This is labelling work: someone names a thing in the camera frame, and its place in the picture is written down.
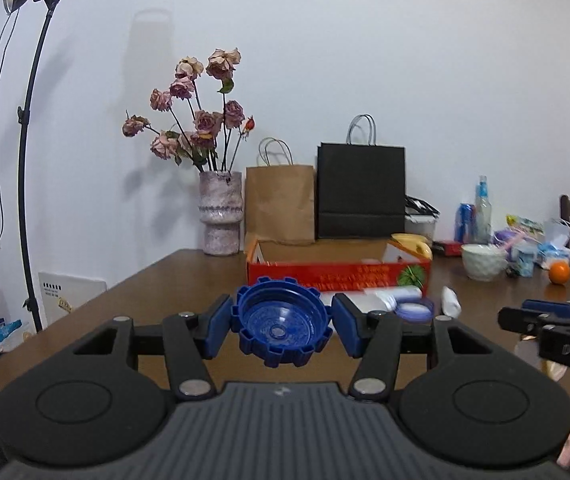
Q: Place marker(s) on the white ceramic bowl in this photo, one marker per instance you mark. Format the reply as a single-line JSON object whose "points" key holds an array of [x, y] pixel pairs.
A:
{"points": [[484, 262]]}

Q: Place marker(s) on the orange fruit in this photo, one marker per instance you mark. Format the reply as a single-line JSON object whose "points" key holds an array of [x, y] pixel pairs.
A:
{"points": [[560, 273]]}

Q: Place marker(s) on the red cardboard box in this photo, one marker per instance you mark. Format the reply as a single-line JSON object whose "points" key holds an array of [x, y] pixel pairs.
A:
{"points": [[340, 275]]}

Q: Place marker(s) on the white plastic bottle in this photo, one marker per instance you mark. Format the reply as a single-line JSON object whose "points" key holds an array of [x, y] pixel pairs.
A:
{"points": [[365, 299]]}

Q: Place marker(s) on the black paper bag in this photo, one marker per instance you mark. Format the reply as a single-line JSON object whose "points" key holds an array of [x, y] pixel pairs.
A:
{"points": [[360, 190]]}

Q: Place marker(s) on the blue tissue packet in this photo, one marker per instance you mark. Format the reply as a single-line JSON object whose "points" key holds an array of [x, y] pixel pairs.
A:
{"points": [[555, 247]]}

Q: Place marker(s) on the brown paper bag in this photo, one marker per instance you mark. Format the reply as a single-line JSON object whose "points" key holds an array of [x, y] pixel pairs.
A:
{"points": [[280, 205]]}

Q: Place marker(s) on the white squeeze tube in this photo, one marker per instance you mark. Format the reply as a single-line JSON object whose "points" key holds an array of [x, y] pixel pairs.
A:
{"points": [[451, 302]]}

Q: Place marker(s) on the colourful snack packet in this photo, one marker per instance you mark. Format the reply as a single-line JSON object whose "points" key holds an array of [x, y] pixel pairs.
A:
{"points": [[525, 223]]}

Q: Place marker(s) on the small red box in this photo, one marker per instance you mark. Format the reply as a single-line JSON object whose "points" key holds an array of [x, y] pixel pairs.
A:
{"points": [[449, 248]]}

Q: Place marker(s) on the clear bottle with blue label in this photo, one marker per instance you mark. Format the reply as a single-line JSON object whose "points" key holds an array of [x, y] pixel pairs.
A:
{"points": [[483, 215]]}

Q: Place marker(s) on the dried pink roses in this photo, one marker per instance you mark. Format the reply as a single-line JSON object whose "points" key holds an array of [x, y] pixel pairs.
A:
{"points": [[205, 122]]}

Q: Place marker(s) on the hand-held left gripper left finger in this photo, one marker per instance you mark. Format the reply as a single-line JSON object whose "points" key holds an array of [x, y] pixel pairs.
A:
{"points": [[217, 327]]}

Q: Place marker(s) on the blue drink can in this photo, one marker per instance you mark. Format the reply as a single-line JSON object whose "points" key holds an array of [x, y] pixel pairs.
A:
{"points": [[463, 222]]}

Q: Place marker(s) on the blue gear-shaped plastic lid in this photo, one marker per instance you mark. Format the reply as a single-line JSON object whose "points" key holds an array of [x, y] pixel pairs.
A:
{"points": [[277, 320]]}

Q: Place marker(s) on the black light stand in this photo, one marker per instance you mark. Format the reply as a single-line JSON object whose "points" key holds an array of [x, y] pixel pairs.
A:
{"points": [[25, 185]]}

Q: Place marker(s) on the plastic container with black lid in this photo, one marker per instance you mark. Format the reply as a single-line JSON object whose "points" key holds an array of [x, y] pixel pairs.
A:
{"points": [[421, 225]]}

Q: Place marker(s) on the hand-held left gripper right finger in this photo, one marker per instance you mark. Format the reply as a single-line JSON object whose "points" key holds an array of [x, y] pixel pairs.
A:
{"points": [[347, 325]]}

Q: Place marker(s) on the purple plastic item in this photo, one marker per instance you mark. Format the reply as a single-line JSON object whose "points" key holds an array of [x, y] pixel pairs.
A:
{"points": [[506, 237]]}

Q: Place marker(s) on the yellow mug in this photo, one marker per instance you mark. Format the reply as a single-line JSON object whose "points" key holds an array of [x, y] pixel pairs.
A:
{"points": [[415, 245]]}

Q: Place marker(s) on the small blue and white carton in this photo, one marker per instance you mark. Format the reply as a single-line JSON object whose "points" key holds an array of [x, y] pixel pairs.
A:
{"points": [[525, 262]]}

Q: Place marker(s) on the white cardboard board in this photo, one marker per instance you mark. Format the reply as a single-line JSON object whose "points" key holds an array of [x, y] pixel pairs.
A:
{"points": [[70, 297]]}

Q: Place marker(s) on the speckled pink ceramic vase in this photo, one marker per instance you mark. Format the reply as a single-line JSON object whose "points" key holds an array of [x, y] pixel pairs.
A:
{"points": [[220, 210]]}

